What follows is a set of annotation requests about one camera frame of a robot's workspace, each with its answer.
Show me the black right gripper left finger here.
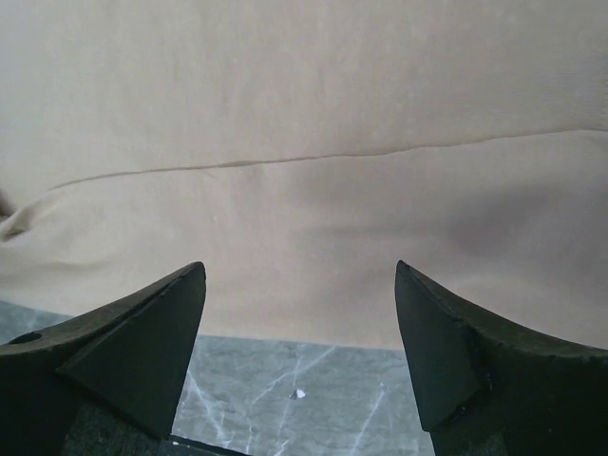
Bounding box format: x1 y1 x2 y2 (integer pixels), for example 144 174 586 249
1 262 206 455

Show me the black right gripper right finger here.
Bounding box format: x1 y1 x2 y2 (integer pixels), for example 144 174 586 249
394 262 607 456

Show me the beige t shirt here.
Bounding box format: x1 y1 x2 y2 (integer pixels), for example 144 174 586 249
1 1 607 348

